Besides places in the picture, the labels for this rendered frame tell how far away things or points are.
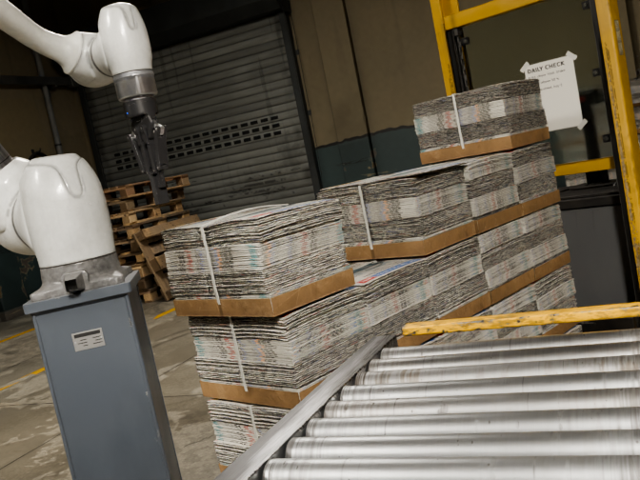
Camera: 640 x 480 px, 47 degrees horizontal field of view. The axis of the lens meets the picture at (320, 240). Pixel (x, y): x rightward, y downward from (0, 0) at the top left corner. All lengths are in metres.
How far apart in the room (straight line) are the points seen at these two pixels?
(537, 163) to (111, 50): 1.57
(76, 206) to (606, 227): 2.28
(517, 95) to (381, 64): 6.38
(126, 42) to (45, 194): 0.39
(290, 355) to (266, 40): 8.01
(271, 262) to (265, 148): 7.93
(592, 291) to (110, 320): 2.29
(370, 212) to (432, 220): 0.18
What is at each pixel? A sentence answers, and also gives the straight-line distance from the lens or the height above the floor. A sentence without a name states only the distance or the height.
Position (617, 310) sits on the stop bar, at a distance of 1.33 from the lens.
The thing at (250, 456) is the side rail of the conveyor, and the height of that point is 0.80.
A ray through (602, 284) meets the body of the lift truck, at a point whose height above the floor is 0.42.
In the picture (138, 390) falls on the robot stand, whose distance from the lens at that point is 1.53.
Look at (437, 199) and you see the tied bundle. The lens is 2.18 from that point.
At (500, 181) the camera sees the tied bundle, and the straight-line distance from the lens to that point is 2.49.
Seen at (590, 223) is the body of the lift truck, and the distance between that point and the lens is 3.25.
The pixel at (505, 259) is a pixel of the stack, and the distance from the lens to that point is 2.48.
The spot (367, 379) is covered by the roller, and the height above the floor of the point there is 0.79.
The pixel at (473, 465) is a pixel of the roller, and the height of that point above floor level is 0.80.
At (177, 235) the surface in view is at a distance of 1.87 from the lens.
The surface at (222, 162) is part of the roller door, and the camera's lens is 9.88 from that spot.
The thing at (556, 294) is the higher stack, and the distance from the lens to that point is 2.77.
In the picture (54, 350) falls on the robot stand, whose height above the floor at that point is 0.90.
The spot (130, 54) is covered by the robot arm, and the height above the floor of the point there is 1.46.
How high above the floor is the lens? 1.16
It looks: 6 degrees down
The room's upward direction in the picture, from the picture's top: 11 degrees counter-clockwise
